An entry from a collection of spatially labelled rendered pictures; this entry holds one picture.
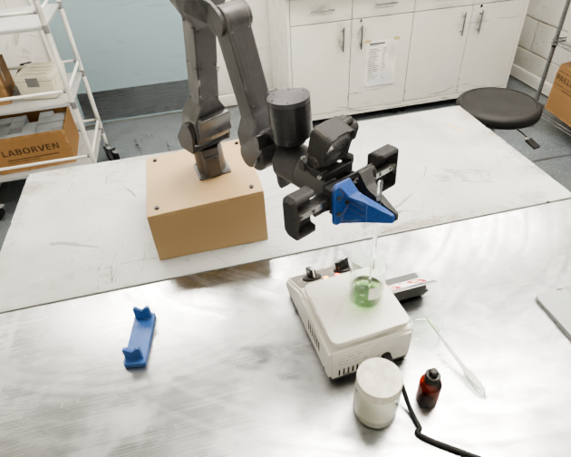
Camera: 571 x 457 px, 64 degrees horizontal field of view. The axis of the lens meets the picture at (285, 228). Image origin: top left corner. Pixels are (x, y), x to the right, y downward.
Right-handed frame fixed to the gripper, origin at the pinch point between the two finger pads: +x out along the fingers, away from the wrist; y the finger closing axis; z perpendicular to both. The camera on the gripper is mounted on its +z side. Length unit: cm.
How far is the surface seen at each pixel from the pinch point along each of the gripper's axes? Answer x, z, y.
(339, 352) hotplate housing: 2.4, -19.4, -8.0
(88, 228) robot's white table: -58, -24, -23
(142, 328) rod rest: -24.6, -24.1, -26.2
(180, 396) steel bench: -10.5, -25.6, -27.2
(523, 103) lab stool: -52, -50, 151
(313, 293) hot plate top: -6.5, -16.9, -4.8
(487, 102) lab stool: -64, -50, 143
